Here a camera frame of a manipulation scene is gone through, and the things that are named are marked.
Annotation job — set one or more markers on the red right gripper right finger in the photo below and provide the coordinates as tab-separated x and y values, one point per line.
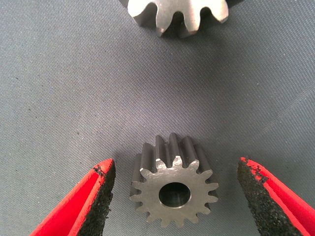
270	211

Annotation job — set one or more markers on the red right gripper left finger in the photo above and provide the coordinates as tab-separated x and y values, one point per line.
69	214

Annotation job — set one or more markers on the small steel gear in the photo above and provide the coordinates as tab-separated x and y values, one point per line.
150	189

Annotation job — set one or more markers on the large steel gear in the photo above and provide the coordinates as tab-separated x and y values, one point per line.
177	5

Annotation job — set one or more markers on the dark grey table cloth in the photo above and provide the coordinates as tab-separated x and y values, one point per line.
73	86

